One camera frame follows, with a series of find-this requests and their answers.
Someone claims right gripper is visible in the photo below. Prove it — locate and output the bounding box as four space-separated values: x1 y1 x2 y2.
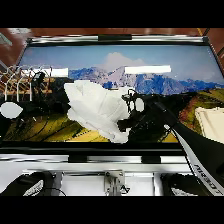
116 116 134 133

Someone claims white shirt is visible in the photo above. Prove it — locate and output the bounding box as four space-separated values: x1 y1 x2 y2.
63 79 136 145

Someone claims black cable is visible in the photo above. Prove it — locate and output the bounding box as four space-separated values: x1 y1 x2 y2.
49 186 68 197

